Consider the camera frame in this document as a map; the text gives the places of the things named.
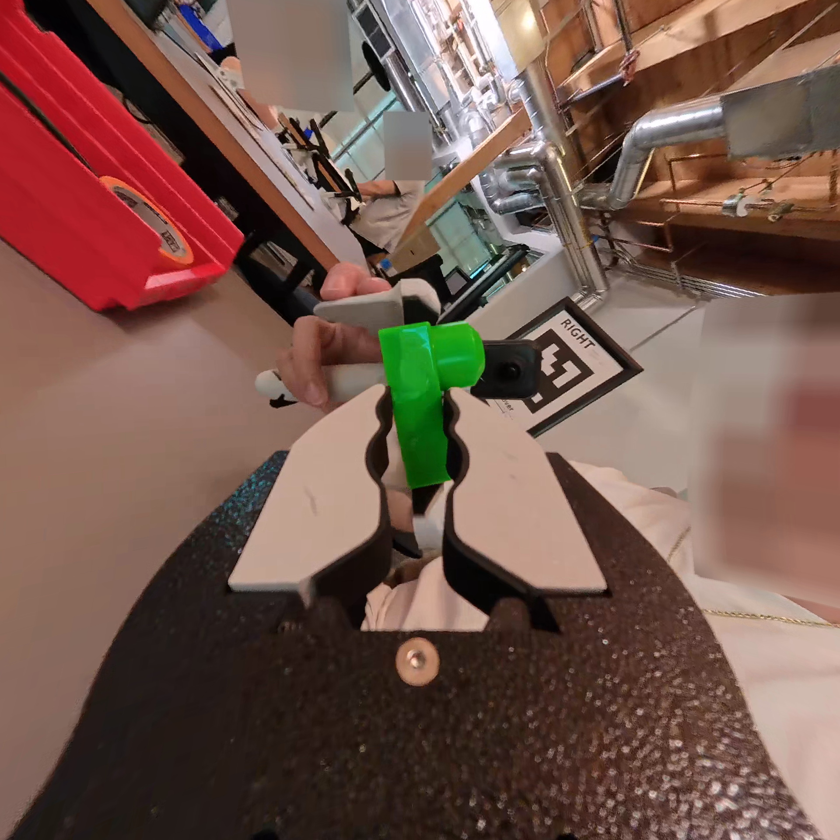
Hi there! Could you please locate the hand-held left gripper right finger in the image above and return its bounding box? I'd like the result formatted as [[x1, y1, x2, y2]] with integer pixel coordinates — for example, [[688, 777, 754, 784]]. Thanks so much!
[[444, 390, 609, 618]]

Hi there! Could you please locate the wooden diagonal post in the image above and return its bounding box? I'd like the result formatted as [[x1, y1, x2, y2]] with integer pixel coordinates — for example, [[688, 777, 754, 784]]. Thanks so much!
[[381, 105, 534, 258]]

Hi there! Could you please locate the framed marker sign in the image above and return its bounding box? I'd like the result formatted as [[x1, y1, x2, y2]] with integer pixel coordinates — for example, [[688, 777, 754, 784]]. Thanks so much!
[[493, 300, 644, 438]]

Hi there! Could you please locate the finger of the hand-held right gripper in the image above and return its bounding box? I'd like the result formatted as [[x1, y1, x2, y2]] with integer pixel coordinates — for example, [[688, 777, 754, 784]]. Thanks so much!
[[256, 361, 389, 403], [313, 280, 442, 329]]

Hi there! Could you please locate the person's right hand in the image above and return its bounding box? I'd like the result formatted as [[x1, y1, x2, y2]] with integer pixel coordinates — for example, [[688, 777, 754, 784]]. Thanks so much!
[[276, 263, 395, 412]]

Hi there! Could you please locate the orange tape roll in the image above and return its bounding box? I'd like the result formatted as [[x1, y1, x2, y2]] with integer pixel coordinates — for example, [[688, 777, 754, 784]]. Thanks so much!
[[99, 175, 196, 271]]

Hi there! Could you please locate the red plastic bin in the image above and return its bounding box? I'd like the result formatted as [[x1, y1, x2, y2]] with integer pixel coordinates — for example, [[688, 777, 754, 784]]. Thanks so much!
[[0, 0, 245, 313]]

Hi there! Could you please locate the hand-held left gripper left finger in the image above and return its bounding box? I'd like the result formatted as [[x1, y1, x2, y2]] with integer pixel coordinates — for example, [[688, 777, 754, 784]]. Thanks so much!
[[229, 388, 395, 611]]

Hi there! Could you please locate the silver ventilation duct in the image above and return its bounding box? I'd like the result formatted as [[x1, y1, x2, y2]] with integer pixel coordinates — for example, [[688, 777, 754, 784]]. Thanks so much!
[[604, 66, 840, 211], [486, 59, 613, 311]]

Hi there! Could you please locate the person's white shirt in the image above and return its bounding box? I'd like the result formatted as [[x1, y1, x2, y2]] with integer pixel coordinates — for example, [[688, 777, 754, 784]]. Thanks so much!
[[361, 460, 840, 840]]

